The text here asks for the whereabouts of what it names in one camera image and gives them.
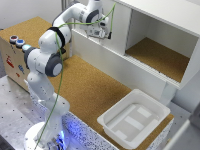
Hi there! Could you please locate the white plastic box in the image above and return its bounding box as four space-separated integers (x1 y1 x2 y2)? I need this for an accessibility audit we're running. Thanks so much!
96 88 172 150

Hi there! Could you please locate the blue button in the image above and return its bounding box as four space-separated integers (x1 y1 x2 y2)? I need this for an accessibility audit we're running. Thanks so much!
15 38 26 48

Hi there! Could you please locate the green cable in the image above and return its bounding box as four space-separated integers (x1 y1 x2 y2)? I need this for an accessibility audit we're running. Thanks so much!
33 2 117 150

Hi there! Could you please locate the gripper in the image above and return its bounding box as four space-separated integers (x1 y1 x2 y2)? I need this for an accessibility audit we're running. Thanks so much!
86 23 111 40

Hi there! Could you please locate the white sliding door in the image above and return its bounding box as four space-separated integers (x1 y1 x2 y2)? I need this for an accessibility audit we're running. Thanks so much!
99 1 133 57

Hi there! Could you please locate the green button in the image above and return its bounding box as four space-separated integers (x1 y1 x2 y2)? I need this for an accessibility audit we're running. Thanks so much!
21 43 33 53

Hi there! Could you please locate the white cabinet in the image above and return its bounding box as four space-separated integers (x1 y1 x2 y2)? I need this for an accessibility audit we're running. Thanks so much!
70 0 200 108

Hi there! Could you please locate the red button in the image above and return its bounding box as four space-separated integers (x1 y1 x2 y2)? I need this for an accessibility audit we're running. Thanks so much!
9 34 19 44

